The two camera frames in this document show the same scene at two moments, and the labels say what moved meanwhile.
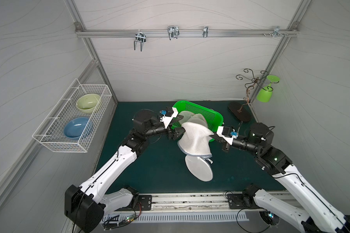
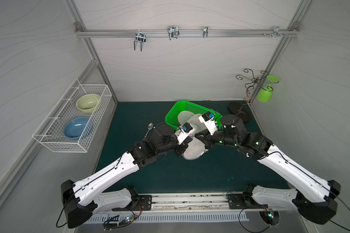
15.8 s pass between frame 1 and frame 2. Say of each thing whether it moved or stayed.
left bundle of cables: stayed
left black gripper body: moved
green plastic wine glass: stayed
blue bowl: stayed
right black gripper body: moved
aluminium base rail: stayed
